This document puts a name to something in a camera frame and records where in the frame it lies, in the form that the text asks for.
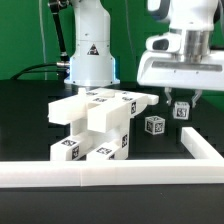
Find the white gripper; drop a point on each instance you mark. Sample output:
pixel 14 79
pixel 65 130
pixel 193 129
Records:
pixel 182 60

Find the white tagged cube nut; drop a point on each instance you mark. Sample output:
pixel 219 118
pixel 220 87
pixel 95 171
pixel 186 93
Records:
pixel 181 110
pixel 154 125

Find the white chair seat part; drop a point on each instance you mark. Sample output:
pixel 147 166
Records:
pixel 117 135

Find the white chair back part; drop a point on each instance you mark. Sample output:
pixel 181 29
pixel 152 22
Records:
pixel 103 108

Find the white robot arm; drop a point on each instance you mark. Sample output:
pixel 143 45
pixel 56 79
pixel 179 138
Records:
pixel 92 63

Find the white U-shaped obstacle frame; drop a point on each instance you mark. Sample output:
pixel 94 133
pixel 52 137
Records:
pixel 205 166

